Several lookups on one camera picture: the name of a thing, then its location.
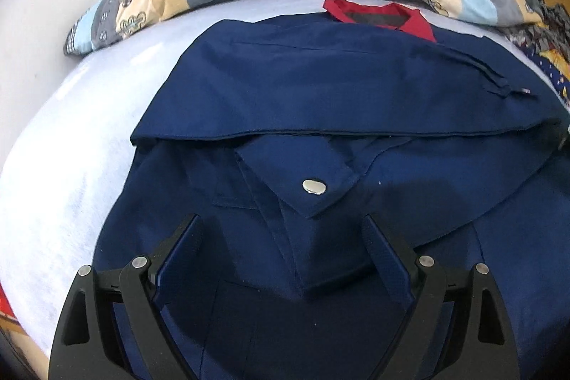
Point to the grey red patterned cloth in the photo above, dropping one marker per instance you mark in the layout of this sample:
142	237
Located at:
550	19

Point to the white bed sheet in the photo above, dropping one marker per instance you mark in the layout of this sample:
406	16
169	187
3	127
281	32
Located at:
67	139

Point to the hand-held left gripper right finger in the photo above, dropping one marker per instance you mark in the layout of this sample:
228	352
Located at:
386	248

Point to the navy jacket with red collar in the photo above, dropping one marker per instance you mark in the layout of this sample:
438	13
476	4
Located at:
311	95

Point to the navy yellow star-print cloth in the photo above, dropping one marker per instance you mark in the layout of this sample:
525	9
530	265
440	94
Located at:
556	70

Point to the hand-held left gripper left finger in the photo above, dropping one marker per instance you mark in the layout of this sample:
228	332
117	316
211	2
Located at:
177	247

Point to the red object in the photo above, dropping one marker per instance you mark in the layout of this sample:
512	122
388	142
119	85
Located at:
4	302

